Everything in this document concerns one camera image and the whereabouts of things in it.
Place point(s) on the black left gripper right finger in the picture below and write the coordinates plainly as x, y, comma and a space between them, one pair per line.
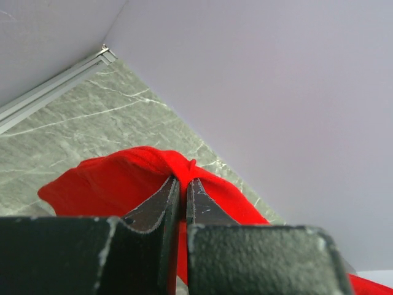
226, 257

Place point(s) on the red t shirt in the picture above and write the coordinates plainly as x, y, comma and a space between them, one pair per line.
117, 183

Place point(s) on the aluminium left table rail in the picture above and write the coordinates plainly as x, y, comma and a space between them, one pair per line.
30, 102

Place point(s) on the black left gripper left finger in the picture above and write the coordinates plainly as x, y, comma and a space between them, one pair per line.
134, 254

